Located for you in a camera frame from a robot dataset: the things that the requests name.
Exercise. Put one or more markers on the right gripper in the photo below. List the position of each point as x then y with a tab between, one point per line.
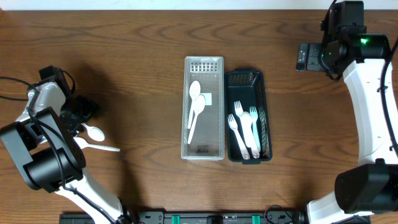
311	56

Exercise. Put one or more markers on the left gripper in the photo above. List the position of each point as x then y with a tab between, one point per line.
82	109

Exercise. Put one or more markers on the pale green plastic fork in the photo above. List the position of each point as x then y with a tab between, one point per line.
254	117

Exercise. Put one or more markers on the white plastic fork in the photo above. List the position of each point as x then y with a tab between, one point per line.
239	112
242	147

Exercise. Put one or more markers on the pinkish white plastic spoon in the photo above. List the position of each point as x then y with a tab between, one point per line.
246	124

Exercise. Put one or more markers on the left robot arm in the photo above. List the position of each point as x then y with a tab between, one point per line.
42	143

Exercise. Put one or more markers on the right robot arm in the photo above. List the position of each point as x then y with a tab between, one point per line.
364	62

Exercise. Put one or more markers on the white spoon bowl down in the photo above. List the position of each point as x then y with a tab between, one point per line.
94	132

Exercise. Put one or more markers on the white spoon lowest left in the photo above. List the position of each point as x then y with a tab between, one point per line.
82	143

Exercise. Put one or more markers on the dark green perforated basket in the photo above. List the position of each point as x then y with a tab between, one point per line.
247	86

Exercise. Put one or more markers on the clear perforated plastic basket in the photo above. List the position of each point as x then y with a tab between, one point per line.
208	139

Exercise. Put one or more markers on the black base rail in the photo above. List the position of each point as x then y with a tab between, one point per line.
271	215

